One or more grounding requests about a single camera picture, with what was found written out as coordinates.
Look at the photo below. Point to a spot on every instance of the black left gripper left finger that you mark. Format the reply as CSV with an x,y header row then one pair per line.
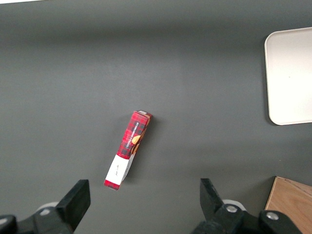
x,y
73,204

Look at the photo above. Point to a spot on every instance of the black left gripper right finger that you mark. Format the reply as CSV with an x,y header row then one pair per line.
x,y
214,202

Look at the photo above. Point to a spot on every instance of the white plastic tray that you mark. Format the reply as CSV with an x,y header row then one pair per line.
x,y
290,78

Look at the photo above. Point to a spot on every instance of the light wooden board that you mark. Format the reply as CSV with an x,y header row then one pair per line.
x,y
291,202

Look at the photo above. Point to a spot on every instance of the red tartan shortbread box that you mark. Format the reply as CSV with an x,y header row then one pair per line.
x,y
128,149

